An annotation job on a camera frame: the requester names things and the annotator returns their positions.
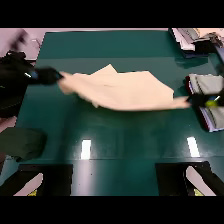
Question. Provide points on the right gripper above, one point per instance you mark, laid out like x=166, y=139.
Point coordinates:
x=199, y=99

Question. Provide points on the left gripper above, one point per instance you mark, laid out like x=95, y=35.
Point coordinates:
x=48, y=76

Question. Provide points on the cream shirt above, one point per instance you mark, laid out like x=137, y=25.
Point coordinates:
x=126, y=90

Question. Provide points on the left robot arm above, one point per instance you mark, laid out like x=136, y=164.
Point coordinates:
x=11, y=83

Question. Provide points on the grey folded garment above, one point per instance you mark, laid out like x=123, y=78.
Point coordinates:
x=208, y=83

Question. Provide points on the heap of clothes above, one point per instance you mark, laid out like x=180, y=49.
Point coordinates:
x=195, y=40

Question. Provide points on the dark green garment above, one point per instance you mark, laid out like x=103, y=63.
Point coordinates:
x=21, y=143

